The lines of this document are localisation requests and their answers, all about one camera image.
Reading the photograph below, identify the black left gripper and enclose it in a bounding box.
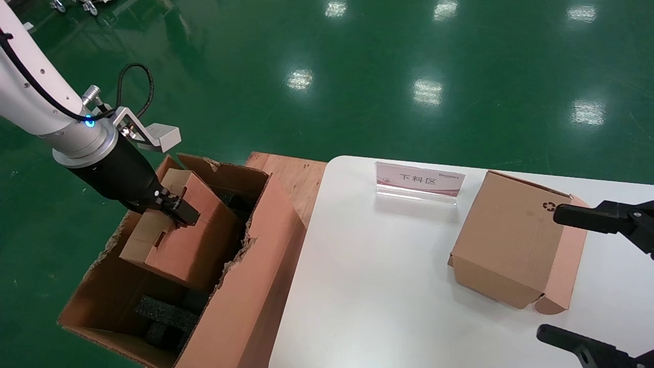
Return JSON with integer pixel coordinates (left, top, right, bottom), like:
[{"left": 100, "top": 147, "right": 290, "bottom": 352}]
[{"left": 66, "top": 135, "right": 201, "bottom": 228}]

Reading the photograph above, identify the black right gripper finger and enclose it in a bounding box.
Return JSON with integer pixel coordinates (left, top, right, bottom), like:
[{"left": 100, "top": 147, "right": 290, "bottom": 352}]
[
  {"left": 553, "top": 200, "right": 654, "bottom": 261},
  {"left": 536, "top": 324, "right": 654, "bottom": 368}
]

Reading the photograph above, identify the small plain cardboard box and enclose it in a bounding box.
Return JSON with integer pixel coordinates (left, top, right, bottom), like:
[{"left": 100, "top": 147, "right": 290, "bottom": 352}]
[{"left": 119, "top": 169, "right": 241, "bottom": 292}]

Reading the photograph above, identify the cardboard box with recycle mark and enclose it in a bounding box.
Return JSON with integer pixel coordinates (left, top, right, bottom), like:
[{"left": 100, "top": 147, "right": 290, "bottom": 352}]
[{"left": 448, "top": 170, "right": 589, "bottom": 315}]

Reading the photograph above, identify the big torn cardboard box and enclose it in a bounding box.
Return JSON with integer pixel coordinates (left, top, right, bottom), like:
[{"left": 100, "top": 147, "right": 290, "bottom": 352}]
[{"left": 57, "top": 152, "right": 307, "bottom": 368}]

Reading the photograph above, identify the tall black foam block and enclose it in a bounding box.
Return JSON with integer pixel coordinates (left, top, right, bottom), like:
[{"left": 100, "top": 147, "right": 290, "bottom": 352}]
[{"left": 214, "top": 188, "right": 255, "bottom": 231}]

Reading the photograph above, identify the low black foam block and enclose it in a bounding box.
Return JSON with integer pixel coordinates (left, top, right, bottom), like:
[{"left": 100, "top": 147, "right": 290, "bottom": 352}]
[{"left": 134, "top": 295, "right": 200, "bottom": 353}]

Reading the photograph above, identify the acrylic sign with red print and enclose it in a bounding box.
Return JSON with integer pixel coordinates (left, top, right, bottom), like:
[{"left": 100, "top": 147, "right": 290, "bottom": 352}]
[{"left": 375, "top": 162, "right": 466, "bottom": 208}]

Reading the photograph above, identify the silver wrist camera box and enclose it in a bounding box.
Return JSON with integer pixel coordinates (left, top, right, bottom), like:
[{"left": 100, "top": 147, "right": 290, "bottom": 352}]
[{"left": 110, "top": 106, "right": 182, "bottom": 154}]

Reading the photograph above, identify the thick black braided cable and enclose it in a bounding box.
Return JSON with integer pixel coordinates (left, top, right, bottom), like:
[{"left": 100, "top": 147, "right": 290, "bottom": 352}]
[{"left": 116, "top": 63, "right": 155, "bottom": 121}]

